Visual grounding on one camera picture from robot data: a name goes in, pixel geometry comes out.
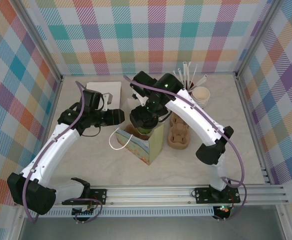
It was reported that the green paper coffee cup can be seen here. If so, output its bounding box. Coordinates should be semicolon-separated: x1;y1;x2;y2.
137;124;156;135

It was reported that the printed paper gift bag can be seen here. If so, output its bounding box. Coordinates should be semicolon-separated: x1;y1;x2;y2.
108;97;165;166

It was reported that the brown cardboard cup carrier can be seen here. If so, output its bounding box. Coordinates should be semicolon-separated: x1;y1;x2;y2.
168;113;192;150

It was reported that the white napkin stack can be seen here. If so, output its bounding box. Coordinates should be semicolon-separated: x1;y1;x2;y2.
85;81;123;113

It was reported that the green paper cup stack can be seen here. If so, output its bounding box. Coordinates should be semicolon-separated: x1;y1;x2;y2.
192;86;211;110

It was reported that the small circuit board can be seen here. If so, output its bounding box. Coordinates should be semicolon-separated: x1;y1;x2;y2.
72;204;96;217
214;204;231;215

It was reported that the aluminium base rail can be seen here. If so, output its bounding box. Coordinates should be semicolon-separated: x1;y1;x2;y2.
53;184;289;207

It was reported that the aluminium frame side rail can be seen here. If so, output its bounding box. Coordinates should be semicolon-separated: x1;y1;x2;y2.
235;72;271;185

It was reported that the aluminium frame post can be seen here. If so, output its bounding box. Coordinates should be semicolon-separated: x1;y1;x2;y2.
17;0;63;83
234;0;283;76

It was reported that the white slotted cable duct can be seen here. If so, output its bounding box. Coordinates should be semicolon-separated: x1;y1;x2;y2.
45;208;215;218

